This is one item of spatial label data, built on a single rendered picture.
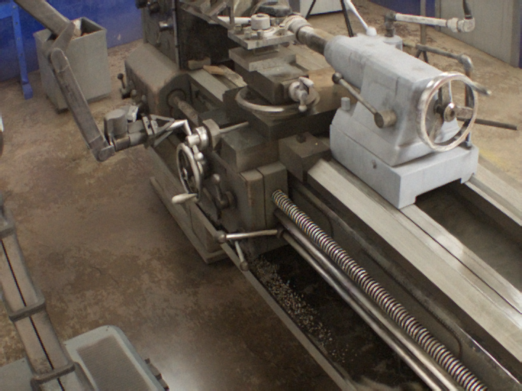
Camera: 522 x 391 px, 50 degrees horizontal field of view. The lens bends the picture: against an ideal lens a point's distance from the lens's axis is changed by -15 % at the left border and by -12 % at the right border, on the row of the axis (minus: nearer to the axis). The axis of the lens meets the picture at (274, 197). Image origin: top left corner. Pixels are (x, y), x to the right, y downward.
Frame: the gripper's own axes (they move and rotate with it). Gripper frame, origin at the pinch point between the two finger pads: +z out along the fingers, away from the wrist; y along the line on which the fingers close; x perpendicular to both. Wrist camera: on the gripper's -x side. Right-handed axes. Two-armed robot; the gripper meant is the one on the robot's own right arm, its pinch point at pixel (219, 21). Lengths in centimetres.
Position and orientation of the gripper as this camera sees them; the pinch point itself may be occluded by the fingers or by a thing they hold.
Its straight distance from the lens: 136.7
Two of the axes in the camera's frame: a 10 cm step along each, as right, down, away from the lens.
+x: -6.9, 7.1, -1.2
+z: 4.5, 5.6, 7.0
